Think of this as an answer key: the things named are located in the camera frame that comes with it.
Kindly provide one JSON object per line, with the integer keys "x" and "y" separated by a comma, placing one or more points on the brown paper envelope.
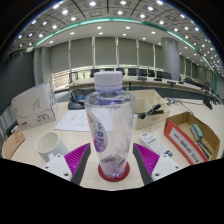
{"x": 12, "y": 145}

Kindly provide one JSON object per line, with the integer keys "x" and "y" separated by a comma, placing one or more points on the grey block in brown box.
{"x": 196, "y": 132}

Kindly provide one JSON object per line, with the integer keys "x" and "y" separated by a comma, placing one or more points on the white printed paper sheet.
{"x": 71, "y": 120}

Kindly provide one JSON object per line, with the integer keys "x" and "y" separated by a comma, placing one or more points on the large white printed carton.
{"x": 33, "y": 106}

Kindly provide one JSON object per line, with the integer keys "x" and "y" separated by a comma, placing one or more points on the small white oblong carton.
{"x": 155, "y": 144}

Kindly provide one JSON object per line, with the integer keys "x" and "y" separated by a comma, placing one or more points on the black power adapter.
{"x": 12, "y": 128}

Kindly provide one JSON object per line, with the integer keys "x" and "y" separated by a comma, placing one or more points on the row of black office chairs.
{"x": 143, "y": 72}

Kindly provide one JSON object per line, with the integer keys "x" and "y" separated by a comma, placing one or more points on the clear plastic water bottle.
{"x": 110, "y": 133}

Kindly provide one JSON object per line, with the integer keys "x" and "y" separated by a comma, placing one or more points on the black desk phone device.
{"x": 76, "y": 104}

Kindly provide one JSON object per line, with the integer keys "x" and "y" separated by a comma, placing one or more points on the black tool in white box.
{"x": 150, "y": 111}

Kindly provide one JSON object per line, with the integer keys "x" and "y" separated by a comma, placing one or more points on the long curved conference desk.
{"x": 150, "y": 85}

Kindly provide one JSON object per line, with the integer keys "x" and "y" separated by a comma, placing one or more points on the white open divided box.
{"x": 150, "y": 123}

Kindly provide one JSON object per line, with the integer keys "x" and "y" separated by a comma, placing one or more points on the flat round red coaster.
{"x": 103, "y": 175}

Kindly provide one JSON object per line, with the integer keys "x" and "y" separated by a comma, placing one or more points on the brown open box red side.
{"x": 180, "y": 138}

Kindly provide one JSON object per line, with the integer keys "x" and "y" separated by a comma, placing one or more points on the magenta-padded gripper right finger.
{"x": 146, "y": 160}

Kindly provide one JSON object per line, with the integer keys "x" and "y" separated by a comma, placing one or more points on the white ceramic mug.
{"x": 50, "y": 146}

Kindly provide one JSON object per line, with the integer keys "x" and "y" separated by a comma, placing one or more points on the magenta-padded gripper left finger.
{"x": 78, "y": 160}

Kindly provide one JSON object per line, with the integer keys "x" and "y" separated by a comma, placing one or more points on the ceiling spot lights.
{"x": 92, "y": 3}

